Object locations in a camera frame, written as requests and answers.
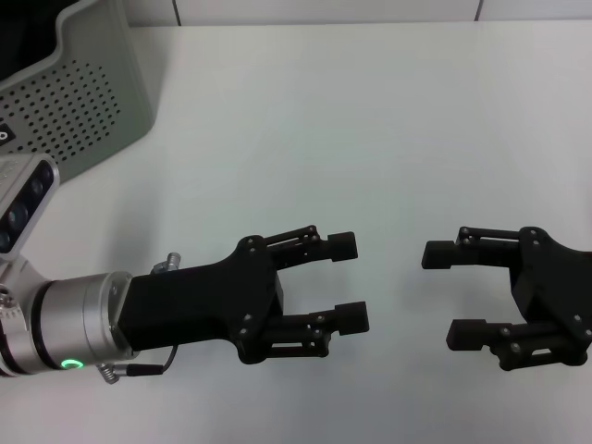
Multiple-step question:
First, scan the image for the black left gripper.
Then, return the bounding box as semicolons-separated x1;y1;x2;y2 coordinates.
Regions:
117;234;286;365

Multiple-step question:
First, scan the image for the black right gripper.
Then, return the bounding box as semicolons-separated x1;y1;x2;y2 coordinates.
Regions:
421;225;592;371

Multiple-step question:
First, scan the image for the grey perforated storage box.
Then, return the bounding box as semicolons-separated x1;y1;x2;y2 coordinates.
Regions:
0;0;159;184

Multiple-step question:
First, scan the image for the silver angled connector plug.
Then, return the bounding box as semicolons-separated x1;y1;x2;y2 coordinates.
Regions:
152;252;184;278

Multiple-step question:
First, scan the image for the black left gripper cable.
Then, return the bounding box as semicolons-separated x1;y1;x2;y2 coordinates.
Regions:
96;344;179;383

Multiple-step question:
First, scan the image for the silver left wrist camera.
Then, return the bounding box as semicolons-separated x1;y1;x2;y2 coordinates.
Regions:
0;155;60;255

